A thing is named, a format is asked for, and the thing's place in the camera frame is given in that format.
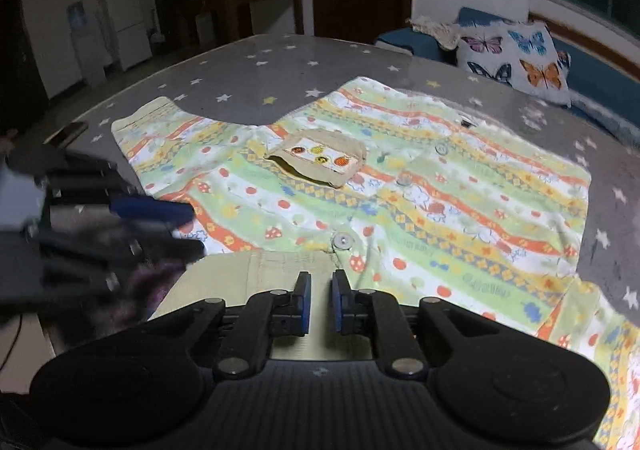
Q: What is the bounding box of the colourful patterned child's garment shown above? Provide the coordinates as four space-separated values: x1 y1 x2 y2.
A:
112 78 639 449

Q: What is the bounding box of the water dispenser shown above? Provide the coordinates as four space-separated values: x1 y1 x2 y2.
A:
66 1 106 88

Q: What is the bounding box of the grey star-patterned table cover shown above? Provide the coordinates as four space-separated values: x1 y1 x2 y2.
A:
39 33 640 381

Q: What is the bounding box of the white refrigerator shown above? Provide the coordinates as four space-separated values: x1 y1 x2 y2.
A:
105 0 152 71

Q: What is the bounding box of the wooden side table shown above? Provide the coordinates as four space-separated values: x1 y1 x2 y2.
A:
224 0 305 42

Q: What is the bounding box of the cream cloth on sofa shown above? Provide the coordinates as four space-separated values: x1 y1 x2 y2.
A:
407 15 461 51

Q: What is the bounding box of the butterfly print pillow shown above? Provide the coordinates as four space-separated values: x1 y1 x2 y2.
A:
457 20 570 106

